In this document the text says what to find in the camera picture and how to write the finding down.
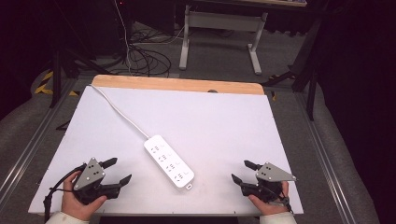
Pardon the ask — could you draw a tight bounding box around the white metal table frame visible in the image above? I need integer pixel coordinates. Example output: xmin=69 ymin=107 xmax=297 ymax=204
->
xmin=178 ymin=4 xmax=269 ymax=76

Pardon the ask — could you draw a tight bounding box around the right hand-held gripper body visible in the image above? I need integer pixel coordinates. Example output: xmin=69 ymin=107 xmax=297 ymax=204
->
xmin=241 ymin=161 xmax=297 ymax=203

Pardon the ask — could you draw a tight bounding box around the white power strip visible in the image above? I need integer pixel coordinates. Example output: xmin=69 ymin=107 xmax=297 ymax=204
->
xmin=143 ymin=134 xmax=195 ymax=189

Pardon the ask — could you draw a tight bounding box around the black metal stand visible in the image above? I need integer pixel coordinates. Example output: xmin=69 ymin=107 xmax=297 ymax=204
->
xmin=49 ymin=46 xmax=110 ymax=109
xmin=262 ymin=18 xmax=325 ymax=121

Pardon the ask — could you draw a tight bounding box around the yellow black floor tape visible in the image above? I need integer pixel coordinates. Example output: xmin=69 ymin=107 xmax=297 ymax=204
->
xmin=34 ymin=70 xmax=80 ymax=97

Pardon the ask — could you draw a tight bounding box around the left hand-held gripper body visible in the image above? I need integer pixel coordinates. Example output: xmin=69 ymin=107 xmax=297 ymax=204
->
xmin=72 ymin=157 xmax=122 ymax=205

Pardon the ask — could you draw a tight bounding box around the thin white hanging cable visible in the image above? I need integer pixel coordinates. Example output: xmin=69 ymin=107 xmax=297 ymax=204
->
xmin=113 ymin=0 xmax=133 ymax=75

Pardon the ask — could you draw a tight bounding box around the white table mat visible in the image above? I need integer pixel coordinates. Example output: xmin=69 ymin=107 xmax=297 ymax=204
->
xmin=27 ymin=85 xmax=304 ymax=217

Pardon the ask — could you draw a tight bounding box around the aluminium floor rail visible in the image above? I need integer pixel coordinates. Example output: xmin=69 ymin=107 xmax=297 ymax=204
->
xmin=0 ymin=77 xmax=78 ymax=200
xmin=293 ymin=91 xmax=353 ymax=224

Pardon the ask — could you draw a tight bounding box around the dark curtain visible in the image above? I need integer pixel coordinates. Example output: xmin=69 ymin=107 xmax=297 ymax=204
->
xmin=317 ymin=0 xmax=396 ymax=224
xmin=0 ymin=0 xmax=64 ymax=119

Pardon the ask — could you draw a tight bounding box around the white power strip cable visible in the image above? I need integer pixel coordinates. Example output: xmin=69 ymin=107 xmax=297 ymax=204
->
xmin=89 ymin=83 xmax=151 ymax=140

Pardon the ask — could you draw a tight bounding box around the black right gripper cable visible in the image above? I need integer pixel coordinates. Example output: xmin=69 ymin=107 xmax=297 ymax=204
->
xmin=274 ymin=189 xmax=294 ymax=215

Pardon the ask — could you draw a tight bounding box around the person's left hand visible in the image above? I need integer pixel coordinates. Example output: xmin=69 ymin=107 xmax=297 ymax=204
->
xmin=61 ymin=170 xmax=108 ymax=222

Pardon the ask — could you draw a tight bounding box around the black floor cable bundle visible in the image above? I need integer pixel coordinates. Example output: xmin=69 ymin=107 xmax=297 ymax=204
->
xmin=125 ymin=27 xmax=173 ymax=78

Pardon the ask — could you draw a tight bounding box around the person's right hand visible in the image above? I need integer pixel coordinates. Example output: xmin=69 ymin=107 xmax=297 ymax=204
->
xmin=247 ymin=180 xmax=290 ymax=217

